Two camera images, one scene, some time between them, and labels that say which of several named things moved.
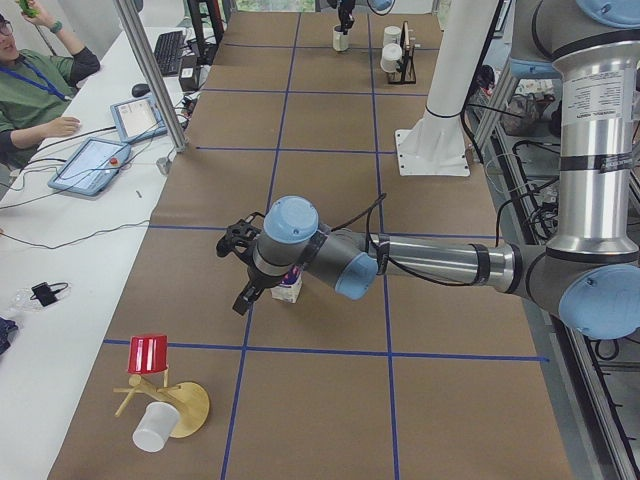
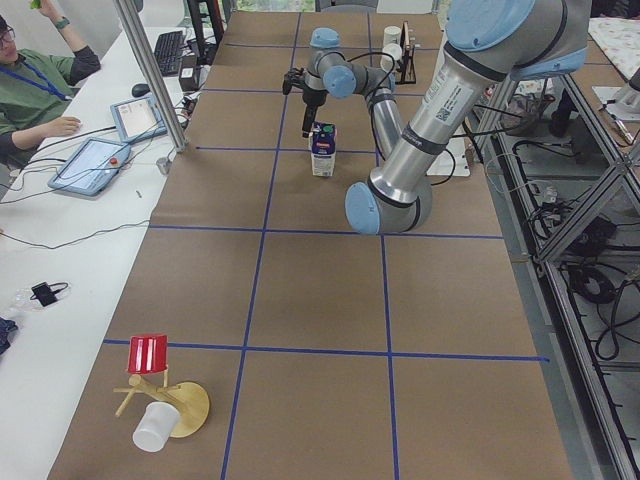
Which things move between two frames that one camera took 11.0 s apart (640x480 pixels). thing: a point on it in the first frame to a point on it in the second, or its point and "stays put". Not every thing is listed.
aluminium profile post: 178,140 stays put
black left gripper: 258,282 to 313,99
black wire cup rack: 406,70 stays put
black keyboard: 169,50 stays put
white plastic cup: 155,427 stays put
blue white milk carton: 290,286 to 323,148
